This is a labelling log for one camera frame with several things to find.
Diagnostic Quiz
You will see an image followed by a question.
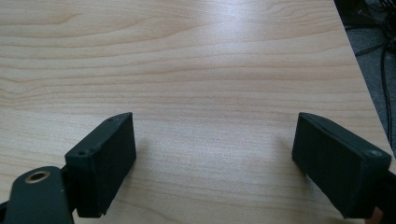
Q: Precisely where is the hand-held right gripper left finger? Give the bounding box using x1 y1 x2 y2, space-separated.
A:
64 112 137 218

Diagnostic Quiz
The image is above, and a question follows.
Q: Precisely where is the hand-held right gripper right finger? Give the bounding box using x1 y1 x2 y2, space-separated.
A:
291 112 392 219

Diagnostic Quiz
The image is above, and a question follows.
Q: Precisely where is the black cable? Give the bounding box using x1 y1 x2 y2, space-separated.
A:
354 41 390 57
380 43 394 147

